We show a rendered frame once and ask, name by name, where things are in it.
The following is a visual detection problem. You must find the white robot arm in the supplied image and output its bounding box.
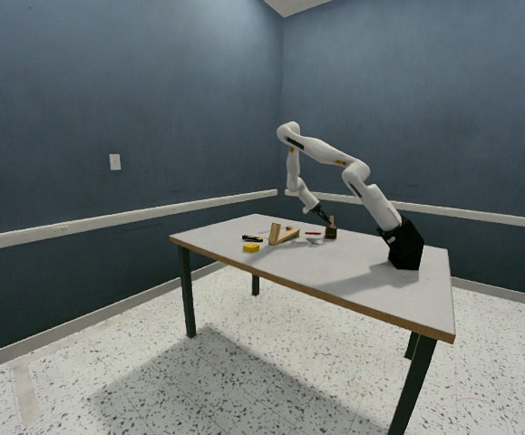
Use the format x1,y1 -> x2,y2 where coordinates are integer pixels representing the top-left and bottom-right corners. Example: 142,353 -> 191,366
277,121 -> 401,231

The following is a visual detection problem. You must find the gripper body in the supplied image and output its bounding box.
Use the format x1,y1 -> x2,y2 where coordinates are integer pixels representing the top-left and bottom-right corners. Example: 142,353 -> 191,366
309,202 -> 322,213

